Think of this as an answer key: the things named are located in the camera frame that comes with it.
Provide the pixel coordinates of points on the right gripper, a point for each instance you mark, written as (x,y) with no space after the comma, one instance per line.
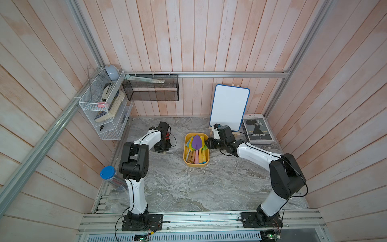
(210,143)

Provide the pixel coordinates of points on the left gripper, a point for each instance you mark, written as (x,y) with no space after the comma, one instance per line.
(166,148)

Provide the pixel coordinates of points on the purple shovel pink handle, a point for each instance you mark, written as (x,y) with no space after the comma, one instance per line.
(196,145)

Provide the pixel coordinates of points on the yellow storage box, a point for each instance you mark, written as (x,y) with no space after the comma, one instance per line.
(185,151)

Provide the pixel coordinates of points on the yellow scoop blue tip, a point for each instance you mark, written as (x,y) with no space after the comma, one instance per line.
(202,151)

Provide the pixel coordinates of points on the green shovel yellow handle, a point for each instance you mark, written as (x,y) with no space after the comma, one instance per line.
(189,144)

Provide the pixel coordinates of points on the yellow scoop wooden handle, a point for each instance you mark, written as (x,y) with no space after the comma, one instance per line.
(189,157)

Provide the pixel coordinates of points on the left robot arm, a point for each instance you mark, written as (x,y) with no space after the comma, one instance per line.
(134,165)

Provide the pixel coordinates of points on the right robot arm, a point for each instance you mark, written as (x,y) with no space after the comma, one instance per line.
(285,175)

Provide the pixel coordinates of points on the wooden easel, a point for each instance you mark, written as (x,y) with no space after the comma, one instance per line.
(237,135)

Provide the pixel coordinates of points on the black and white book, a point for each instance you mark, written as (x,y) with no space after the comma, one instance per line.
(256,129)

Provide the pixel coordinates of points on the black mesh basket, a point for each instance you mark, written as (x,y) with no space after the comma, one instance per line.
(169,91)

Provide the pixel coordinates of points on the blue-lid tube container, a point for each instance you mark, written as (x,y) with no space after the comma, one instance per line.
(110,175)

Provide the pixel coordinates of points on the light green ruler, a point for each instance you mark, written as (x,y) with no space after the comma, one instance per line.
(142,80)

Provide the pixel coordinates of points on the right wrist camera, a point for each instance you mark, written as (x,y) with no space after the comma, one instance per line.
(215,131)

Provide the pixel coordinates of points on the whiteboard blue frame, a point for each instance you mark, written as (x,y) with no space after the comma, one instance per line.
(229,105)

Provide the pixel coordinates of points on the books in wire shelf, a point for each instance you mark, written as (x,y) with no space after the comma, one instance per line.
(109,108)

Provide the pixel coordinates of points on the white wire shelf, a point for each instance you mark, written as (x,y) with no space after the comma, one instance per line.
(110,129)

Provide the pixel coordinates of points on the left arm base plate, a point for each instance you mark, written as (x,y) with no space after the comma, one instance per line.
(142,223)

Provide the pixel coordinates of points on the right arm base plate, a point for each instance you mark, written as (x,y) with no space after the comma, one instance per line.
(260,220)

